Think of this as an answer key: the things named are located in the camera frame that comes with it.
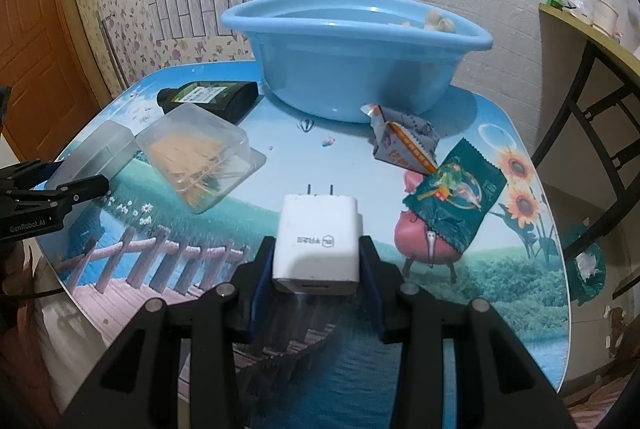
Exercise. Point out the wooden side table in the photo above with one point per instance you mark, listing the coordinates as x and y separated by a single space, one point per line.
590 29

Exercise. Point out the frosted plastic box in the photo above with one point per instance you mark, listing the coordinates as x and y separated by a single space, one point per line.
100 149

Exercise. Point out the dark bottle green label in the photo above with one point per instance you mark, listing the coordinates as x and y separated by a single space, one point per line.
210 96

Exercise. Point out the green trash bin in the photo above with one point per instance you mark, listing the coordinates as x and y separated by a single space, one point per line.
570 279

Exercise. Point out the brown wooden door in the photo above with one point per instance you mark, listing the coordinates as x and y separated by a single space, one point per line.
40 59

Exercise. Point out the clear toothpick box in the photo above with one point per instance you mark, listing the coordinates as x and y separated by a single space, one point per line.
195 149

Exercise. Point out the crumpled clear plastic wrap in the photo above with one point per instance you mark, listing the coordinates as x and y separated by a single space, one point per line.
579 6

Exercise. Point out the blue plastic basin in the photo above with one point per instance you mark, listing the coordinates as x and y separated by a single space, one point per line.
350 74

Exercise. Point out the green snack packet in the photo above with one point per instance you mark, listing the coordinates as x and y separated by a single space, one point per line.
450 204

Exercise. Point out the white wall charger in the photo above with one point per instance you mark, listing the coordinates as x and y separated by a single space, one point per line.
317 244

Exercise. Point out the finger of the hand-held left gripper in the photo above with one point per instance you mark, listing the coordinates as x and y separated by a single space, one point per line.
35 171
80 189

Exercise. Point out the orange and white snack wrapper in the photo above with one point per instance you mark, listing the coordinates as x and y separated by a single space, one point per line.
400 144

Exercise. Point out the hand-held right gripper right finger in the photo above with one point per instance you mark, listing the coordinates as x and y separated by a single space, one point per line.
371 289

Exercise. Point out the white paper cup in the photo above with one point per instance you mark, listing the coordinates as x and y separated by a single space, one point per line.
607 16

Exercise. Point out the beige plush toy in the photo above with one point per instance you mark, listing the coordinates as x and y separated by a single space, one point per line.
440 24

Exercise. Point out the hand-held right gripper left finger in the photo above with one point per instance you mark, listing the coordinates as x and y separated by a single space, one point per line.
262 294

